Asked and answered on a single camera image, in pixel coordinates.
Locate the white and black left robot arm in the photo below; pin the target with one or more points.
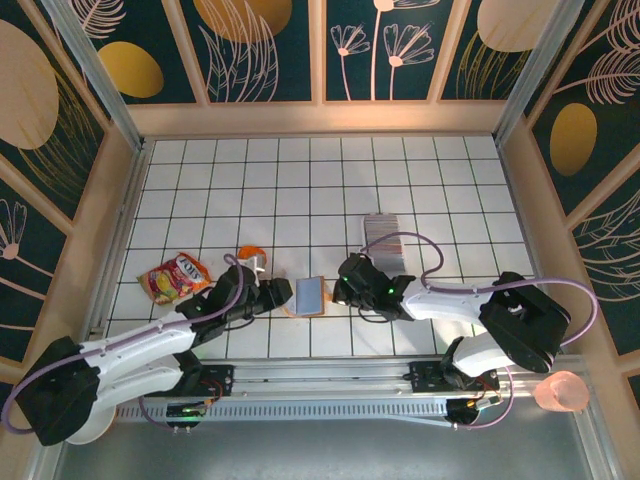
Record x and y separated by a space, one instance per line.
140 337

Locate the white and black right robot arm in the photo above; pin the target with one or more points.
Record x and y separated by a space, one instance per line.
450 300

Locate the crumpled orange wrapper ball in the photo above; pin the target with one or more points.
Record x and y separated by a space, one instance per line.
247 251

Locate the colourful candy bag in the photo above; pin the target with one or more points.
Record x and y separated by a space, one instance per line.
172 280

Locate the aluminium table edge strip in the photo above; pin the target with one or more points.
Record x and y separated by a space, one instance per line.
127 220

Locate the white bowl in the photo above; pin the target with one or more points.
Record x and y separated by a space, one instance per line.
95 430

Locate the pink plastic cup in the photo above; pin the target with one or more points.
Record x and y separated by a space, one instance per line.
560 392

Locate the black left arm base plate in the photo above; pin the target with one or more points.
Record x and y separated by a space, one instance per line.
222 380

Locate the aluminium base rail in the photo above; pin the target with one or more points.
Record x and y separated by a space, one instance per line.
320 375

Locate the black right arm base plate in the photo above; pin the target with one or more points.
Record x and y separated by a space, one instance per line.
425 377

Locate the single flower wall panel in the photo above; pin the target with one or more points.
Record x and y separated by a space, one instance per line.
25 260

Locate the flower outline wall panel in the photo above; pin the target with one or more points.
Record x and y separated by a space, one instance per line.
380 50

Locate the gold leaf outline wall panel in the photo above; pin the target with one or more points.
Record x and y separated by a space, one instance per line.
615 270

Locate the peach circle gold wall panel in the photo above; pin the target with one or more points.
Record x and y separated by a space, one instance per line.
490 60

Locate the yellow oval feather wall panel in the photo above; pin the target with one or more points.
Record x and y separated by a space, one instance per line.
150 50

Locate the aluminium frame post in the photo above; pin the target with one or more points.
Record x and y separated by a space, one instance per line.
540 60
95 70

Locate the large peach circle wall panel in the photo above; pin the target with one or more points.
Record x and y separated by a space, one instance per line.
40 100

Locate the white feather wall panel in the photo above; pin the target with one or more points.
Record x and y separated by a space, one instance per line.
600 40

